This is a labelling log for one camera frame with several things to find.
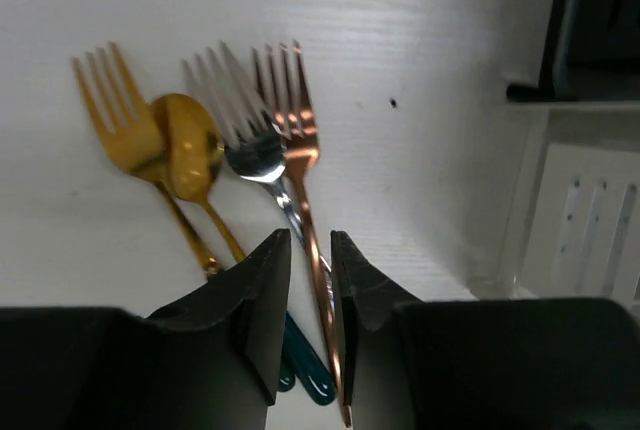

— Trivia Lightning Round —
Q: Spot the white utensil container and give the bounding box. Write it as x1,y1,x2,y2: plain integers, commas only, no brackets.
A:
467,102,639,312

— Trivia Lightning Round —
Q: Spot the black utensil container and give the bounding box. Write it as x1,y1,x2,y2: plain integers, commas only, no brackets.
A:
506,0,639,103

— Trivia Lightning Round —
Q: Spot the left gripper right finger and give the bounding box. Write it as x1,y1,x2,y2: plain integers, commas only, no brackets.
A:
331,231,639,429

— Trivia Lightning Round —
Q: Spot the gold fork green handle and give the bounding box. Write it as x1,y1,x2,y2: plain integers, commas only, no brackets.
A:
72,42,222,277

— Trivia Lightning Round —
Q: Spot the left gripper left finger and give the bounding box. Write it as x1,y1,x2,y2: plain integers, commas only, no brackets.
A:
1,229,291,429

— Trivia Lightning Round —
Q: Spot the gold spoon green handle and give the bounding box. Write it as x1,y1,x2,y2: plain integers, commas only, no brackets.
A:
150,93,336,406

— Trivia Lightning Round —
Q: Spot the silver fork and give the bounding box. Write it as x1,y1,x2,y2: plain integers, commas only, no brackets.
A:
182,42,306,253

